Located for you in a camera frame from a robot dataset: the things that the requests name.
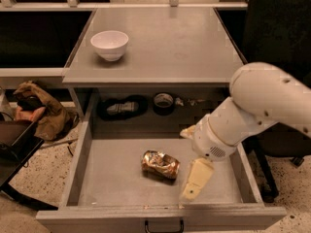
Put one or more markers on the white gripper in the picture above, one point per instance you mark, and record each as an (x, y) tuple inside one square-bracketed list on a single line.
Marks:
[(207, 140)]

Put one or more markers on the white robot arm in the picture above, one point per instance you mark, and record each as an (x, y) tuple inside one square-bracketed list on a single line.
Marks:
[(260, 96)]

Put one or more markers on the crumpled wrapper under counter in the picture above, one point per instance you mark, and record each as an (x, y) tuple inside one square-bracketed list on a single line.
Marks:
[(187, 102)]

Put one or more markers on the grey open drawer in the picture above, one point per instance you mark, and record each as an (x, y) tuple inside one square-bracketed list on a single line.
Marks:
[(108, 192)]

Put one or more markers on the grey cabinet counter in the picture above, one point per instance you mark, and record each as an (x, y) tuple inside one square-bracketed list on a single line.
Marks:
[(181, 45)]

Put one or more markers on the roll of tape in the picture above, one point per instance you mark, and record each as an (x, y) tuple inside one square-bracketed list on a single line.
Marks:
[(163, 104)]

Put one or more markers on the white ceramic bowl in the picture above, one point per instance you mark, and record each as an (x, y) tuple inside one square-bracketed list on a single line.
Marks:
[(110, 45)]

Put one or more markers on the brown crumpled bag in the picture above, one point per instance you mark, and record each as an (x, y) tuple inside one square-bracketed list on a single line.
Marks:
[(53, 120)]

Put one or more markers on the black office chair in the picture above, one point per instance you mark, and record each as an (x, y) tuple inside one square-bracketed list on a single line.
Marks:
[(279, 32)]

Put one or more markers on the black chair at left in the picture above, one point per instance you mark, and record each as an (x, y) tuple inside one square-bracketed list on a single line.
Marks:
[(17, 145)]

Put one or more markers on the black drawer handle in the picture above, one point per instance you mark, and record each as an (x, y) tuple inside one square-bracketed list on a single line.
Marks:
[(164, 227)]

